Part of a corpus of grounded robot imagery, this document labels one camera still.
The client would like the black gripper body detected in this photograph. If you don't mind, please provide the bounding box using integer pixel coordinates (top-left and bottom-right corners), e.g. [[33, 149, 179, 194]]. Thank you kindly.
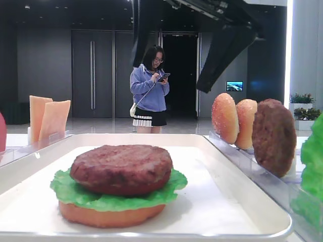
[[166, 1, 265, 39]]

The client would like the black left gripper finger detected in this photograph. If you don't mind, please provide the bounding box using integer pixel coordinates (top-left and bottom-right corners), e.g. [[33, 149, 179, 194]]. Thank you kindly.
[[196, 25, 252, 93]]

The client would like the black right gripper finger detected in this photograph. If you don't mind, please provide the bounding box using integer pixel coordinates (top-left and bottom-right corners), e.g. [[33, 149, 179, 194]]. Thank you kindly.
[[132, 0, 149, 68]]

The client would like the brown meat patty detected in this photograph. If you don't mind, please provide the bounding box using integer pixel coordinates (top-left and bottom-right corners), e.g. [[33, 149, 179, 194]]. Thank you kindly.
[[252, 99, 297, 177], [70, 145, 173, 196]]

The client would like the white shoulder bag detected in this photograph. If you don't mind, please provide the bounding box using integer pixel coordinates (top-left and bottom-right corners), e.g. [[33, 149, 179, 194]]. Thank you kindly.
[[129, 102, 137, 117]]

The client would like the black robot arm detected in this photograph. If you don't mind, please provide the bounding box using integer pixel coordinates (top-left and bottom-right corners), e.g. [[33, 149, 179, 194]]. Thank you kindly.
[[131, 1, 293, 93]]

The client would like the orange cheese slice inner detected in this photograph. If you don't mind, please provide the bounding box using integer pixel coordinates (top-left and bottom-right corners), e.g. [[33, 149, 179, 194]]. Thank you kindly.
[[38, 100, 71, 141]]

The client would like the orange cheese slice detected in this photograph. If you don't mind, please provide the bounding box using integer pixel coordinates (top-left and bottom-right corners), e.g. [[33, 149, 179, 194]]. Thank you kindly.
[[38, 100, 71, 141], [29, 95, 53, 143]]

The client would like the orange cheese slice outer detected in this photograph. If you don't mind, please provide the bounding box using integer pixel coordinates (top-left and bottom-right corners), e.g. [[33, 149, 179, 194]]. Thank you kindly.
[[29, 95, 53, 143]]

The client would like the green lettuce leaf standing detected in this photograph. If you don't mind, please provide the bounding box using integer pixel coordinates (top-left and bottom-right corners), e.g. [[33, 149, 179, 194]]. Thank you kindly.
[[291, 115, 322, 232]]

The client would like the red tomato slice standing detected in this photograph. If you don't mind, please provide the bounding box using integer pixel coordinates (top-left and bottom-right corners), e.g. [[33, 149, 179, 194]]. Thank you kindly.
[[0, 113, 7, 153]]

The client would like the green lettuce leaf on tray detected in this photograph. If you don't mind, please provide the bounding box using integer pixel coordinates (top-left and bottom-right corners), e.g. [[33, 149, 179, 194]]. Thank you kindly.
[[50, 169, 188, 212]]

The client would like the bun slice standing outer right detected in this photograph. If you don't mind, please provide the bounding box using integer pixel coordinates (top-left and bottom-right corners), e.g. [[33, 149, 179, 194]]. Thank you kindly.
[[235, 99, 257, 150]]

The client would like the bun slice standing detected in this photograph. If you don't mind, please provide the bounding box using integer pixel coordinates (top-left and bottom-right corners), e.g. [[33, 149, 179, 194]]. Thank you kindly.
[[211, 93, 239, 144], [235, 99, 257, 150]]

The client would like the black smartphone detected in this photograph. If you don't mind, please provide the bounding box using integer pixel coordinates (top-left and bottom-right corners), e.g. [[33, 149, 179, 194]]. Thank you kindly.
[[158, 73, 170, 82]]

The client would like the woman in blue hoodie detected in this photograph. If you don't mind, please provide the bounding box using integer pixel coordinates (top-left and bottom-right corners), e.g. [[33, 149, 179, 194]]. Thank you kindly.
[[130, 46, 170, 134]]

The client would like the bun slice standing inner right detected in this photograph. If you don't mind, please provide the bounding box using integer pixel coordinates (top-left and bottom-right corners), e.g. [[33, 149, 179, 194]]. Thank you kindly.
[[211, 93, 239, 144]]

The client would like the white planter with plants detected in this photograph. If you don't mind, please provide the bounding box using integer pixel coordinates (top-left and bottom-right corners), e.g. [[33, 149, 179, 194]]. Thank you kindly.
[[289, 93, 321, 131]]

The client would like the white rectangular tray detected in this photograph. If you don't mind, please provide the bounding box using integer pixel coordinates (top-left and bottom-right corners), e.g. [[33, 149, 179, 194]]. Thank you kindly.
[[1, 134, 292, 241]]

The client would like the bottom bun slice on tray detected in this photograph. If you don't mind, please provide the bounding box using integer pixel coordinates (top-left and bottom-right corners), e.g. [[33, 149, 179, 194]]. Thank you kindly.
[[59, 202, 165, 228]]

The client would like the wall display screen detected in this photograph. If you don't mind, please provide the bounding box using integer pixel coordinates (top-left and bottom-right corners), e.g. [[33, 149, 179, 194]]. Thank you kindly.
[[226, 81, 243, 92]]

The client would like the clear right long rail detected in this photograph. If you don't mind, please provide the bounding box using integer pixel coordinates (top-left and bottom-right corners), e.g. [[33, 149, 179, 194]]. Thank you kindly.
[[208, 131, 322, 241]]

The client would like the clear long rail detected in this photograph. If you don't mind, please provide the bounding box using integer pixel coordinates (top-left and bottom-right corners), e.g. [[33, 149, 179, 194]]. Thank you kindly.
[[1, 131, 72, 167], [208, 131, 322, 241]]

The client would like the clear left long rail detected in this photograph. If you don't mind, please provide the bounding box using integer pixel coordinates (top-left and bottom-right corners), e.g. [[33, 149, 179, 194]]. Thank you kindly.
[[1, 131, 72, 167]]

